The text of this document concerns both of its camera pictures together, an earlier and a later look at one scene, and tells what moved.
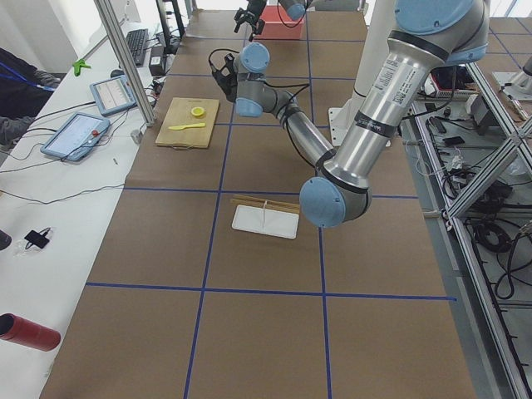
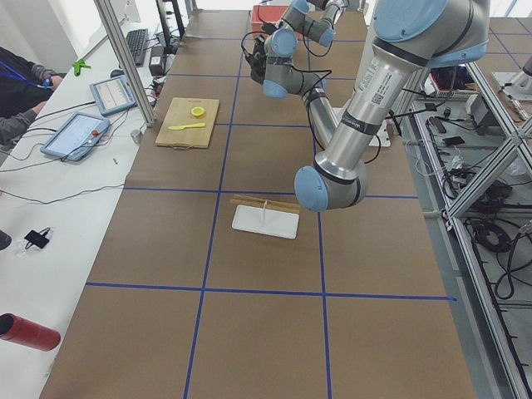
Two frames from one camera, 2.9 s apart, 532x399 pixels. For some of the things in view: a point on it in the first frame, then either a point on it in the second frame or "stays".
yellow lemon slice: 198,110 stays
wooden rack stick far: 263,199 stays
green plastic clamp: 78,64 stays
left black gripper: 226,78 → 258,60
